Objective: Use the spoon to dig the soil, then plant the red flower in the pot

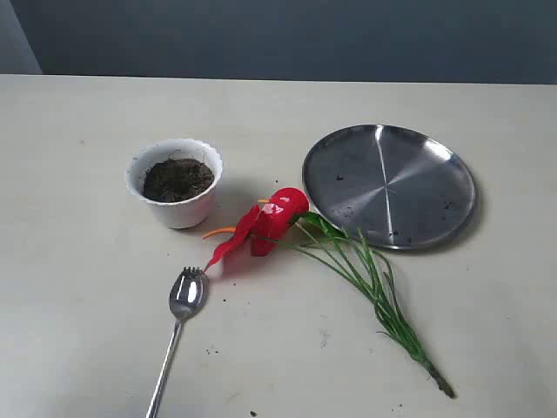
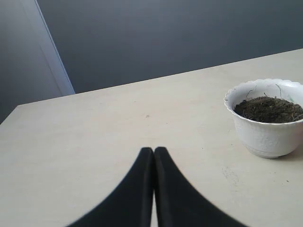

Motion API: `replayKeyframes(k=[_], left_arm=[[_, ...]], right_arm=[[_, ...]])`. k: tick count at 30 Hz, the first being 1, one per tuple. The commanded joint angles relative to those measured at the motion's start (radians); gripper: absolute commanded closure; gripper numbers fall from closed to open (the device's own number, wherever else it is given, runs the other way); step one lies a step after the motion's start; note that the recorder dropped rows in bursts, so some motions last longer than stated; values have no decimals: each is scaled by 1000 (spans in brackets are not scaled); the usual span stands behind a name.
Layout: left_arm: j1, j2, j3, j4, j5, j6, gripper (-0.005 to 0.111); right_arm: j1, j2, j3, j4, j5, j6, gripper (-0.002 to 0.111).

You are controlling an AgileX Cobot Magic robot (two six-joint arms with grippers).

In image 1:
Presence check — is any round stainless steel plate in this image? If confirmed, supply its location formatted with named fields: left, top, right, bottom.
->
left=302, top=125, right=478, bottom=251

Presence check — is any red artificial flower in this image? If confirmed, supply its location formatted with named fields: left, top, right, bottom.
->
left=204, top=187, right=457, bottom=399

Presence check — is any stainless steel spork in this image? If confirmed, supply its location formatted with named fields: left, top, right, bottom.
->
left=145, top=267, right=208, bottom=418

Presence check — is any white scalloped flower pot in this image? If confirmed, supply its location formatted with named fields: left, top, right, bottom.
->
left=124, top=138, right=224, bottom=229

